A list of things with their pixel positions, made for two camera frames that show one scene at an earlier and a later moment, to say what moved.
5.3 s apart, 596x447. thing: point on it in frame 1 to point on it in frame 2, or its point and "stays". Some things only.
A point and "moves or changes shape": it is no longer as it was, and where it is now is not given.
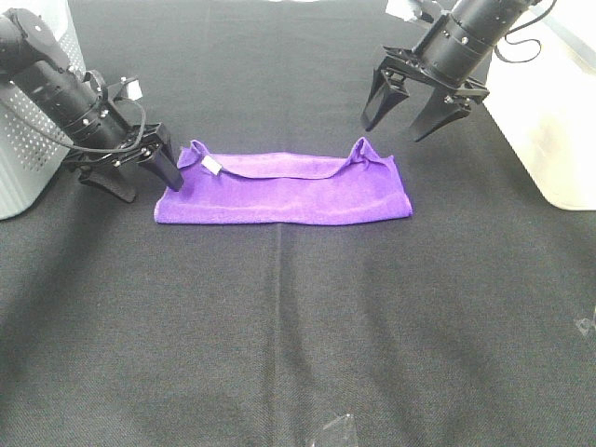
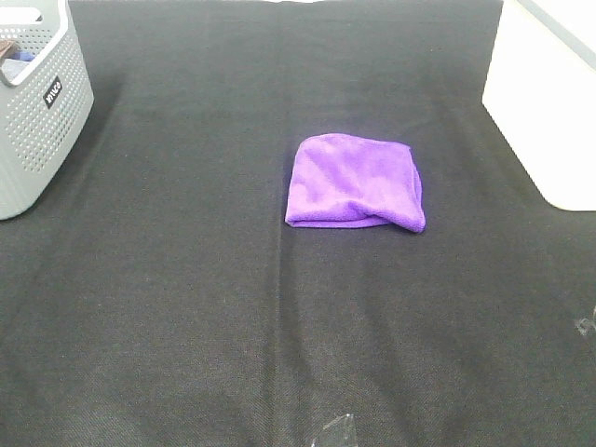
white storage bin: [542, 93] stays
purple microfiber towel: [282, 188] moves or changes shape
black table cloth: [470, 323] stays
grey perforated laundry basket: [33, 153] stays
